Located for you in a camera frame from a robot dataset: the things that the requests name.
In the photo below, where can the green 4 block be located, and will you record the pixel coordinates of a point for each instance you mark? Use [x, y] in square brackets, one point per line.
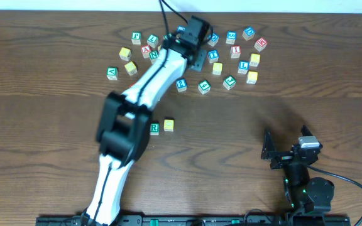
[204, 87]

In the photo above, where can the blue Q block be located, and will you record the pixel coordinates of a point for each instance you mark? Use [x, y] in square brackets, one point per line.
[248, 33]

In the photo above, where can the green N block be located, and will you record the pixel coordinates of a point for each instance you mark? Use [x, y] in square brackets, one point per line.
[153, 55]

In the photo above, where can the blue T block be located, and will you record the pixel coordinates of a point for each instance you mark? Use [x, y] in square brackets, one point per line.
[212, 56]

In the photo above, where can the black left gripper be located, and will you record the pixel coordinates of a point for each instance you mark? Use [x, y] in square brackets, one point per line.
[198, 61]

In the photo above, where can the red M block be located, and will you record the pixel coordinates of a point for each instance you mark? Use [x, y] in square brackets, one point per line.
[260, 44]

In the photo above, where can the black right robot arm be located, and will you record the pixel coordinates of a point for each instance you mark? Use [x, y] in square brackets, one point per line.
[309, 197]

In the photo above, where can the yellow O block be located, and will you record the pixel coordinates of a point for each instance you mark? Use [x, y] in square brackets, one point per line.
[168, 125]
[217, 68]

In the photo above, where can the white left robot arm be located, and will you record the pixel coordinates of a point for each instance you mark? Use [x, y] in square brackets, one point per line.
[124, 129]

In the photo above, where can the yellow K block right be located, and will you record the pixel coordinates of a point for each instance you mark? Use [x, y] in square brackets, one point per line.
[254, 59]

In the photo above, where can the yellow S block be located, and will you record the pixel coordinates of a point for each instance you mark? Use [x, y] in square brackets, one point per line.
[131, 68]

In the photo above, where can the green R block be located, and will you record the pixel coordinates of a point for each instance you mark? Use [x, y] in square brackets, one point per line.
[154, 129]

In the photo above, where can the yellow G block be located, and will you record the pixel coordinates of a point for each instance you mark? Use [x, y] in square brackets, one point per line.
[252, 77]

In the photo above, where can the green V block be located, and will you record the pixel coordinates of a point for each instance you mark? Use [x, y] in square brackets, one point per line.
[112, 73]

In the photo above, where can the yellow k block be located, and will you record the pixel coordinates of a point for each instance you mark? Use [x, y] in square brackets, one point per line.
[125, 54]
[254, 59]

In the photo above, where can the blue L block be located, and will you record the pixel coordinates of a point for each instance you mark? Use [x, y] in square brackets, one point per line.
[243, 67]

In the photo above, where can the green J block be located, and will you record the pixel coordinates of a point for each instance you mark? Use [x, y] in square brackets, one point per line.
[229, 82]

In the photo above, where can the blue 2 block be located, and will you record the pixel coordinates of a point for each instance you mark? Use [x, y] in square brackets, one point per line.
[181, 85]

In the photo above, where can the blue S block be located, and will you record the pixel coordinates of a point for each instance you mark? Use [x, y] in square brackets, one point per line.
[231, 37]

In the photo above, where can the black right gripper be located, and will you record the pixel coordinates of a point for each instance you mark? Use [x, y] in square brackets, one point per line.
[269, 152]

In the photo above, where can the red I block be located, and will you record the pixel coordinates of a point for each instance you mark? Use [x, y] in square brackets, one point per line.
[235, 51]

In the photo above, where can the red A block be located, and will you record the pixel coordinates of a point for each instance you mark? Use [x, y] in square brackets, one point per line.
[146, 50]

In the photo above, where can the blue D block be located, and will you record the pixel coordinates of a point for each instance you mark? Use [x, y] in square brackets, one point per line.
[213, 39]

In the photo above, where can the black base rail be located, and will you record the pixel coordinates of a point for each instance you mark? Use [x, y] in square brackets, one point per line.
[254, 219]

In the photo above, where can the green L block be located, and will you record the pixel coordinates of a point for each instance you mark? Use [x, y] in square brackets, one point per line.
[153, 40]

